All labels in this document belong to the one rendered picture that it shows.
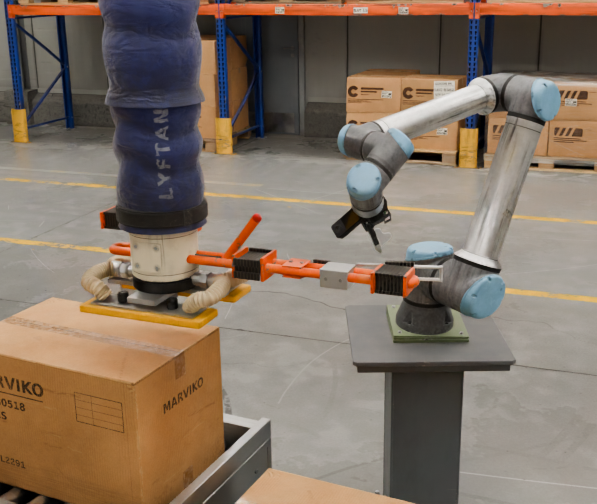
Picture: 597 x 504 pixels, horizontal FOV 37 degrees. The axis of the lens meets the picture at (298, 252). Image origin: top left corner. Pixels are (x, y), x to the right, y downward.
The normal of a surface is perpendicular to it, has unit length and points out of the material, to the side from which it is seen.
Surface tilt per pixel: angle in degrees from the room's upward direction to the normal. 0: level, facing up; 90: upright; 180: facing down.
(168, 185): 75
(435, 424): 90
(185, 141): 70
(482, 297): 98
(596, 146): 90
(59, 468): 90
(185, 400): 90
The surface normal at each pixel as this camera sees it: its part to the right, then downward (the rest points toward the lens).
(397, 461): 0.00, 0.29
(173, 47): 0.62, -0.02
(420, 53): -0.34, 0.28
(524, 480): -0.01, -0.96
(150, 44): 0.21, 0.01
